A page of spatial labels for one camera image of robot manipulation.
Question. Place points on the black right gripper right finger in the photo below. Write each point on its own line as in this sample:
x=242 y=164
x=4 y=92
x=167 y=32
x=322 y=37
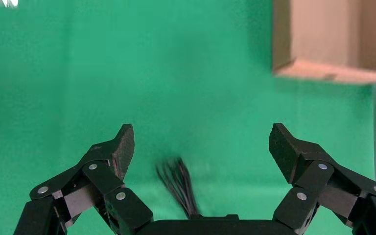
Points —
x=282 y=149

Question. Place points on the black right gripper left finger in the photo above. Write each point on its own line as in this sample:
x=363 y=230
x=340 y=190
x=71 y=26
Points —
x=123 y=149

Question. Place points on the open brown cardboard box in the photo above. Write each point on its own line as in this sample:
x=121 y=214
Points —
x=324 y=35

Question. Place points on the green table cloth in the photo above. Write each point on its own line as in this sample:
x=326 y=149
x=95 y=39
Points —
x=191 y=81

